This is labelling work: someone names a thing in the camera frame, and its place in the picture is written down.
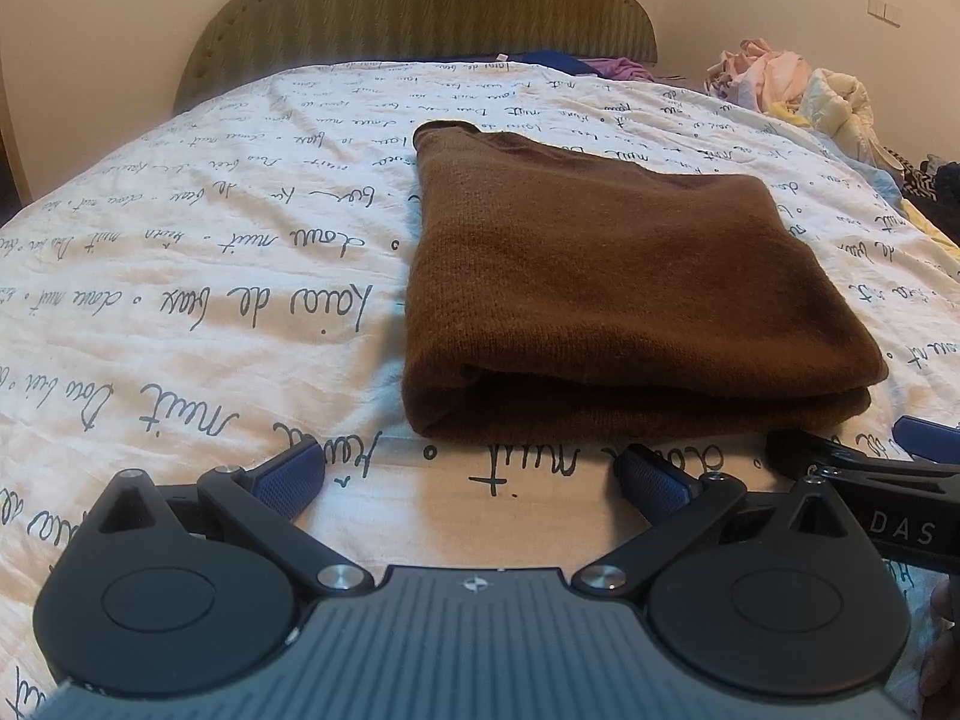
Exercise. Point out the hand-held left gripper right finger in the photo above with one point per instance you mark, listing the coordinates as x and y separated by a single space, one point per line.
660 481

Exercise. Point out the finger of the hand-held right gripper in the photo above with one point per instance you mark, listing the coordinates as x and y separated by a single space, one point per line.
926 435
802 454

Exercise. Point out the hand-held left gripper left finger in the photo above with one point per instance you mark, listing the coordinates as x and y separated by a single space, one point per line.
289 474

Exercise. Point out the brown knit sweater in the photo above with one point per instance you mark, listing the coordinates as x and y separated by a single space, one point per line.
600 277

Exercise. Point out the pink clothes pile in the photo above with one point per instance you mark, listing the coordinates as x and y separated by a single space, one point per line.
761 71

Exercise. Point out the person's right hand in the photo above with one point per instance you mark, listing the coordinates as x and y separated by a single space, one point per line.
945 637

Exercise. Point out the white script-printed bed cover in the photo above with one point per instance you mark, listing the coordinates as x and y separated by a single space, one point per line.
187 277

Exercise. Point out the dark patterned cloth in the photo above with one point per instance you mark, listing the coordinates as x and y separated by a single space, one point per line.
937 187

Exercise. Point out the light blue cloth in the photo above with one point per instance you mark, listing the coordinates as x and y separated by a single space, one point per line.
870 165

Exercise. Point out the pinkish purple cloth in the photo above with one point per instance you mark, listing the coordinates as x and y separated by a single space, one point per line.
622 67

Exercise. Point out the green upholstered headboard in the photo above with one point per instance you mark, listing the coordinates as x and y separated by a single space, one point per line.
412 0

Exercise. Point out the white wall switch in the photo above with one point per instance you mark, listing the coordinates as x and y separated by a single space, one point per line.
886 10

